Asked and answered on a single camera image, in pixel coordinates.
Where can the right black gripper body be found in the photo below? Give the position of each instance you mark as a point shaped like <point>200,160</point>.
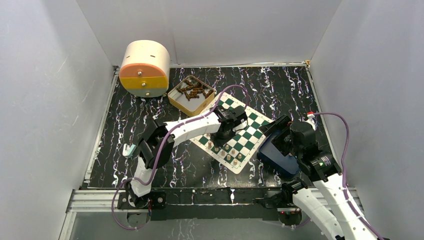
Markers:
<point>283,143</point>

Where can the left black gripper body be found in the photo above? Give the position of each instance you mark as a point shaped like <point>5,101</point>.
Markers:
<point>231,130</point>

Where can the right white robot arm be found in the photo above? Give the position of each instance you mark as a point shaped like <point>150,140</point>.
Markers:
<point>341,218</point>

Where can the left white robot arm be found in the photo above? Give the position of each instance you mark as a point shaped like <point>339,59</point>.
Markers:
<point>156,145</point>

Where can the green white chess board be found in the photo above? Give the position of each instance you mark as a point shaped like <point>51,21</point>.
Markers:
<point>246,142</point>

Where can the pile of dark chess pieces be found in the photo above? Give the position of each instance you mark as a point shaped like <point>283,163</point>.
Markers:
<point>193,90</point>

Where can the dark blue tray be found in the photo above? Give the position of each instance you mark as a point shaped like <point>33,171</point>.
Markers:
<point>268,153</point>

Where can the tan square tin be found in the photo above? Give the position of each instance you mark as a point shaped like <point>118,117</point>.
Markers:
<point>194,106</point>

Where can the small light blue clip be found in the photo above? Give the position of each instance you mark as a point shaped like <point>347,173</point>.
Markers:
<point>128,150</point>

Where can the cream round drawer box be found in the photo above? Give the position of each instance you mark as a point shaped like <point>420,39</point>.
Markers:
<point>145,69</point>

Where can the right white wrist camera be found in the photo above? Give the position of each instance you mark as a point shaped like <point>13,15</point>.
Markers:
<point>311,119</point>

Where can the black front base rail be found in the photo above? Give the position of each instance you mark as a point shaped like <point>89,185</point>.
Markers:
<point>162,204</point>

